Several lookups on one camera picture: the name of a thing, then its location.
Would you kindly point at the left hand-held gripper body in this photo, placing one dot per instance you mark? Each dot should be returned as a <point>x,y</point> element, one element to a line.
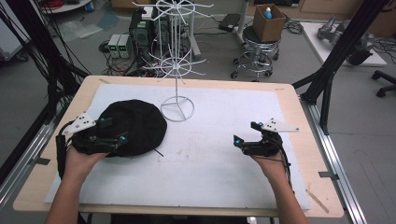
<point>81,123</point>

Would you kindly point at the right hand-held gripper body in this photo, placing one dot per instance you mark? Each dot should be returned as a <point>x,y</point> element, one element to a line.
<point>268,141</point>

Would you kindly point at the black hat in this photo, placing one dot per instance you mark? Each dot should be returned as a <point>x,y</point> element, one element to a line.
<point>137,126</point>

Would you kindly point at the person's right hand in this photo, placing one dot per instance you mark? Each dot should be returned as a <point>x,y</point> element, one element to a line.
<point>270,166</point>

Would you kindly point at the person's left hand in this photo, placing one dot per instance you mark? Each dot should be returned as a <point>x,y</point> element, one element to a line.
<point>79,163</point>

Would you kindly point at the white foam mat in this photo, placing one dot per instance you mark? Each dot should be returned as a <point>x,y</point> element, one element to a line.
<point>202,161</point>

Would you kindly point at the grey tape piece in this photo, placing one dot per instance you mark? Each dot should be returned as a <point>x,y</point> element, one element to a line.
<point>328,175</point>
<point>42,161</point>

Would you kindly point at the black round stool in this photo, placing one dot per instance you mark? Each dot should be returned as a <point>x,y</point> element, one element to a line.
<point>256,53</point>

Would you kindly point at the grey power supply unit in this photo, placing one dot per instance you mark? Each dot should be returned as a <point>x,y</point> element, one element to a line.
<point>125,46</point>
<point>114,46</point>

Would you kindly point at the thin wooden stick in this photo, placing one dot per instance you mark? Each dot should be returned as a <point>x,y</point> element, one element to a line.
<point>317,201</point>

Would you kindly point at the black computer tower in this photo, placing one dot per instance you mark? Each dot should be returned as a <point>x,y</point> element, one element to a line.
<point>141,31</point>

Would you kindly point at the cardboard box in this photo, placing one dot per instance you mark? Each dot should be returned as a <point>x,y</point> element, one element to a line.
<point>268,28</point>

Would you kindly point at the white platform board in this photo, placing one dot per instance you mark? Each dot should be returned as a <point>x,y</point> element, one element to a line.
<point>314,43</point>

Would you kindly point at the black flat box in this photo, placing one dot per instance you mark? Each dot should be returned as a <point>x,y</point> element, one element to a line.
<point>229,22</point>

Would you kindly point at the blue bottle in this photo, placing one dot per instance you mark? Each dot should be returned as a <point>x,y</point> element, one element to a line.
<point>267,13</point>

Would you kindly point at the black office chair base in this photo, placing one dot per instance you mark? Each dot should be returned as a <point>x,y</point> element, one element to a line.
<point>384,82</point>

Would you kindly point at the aluminium table rail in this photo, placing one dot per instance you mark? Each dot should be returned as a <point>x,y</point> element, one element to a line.
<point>28,155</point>
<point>334,161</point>

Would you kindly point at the black metal frame stand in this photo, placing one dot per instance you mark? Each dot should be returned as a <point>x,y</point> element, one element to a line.
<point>49,62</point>
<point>339,53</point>

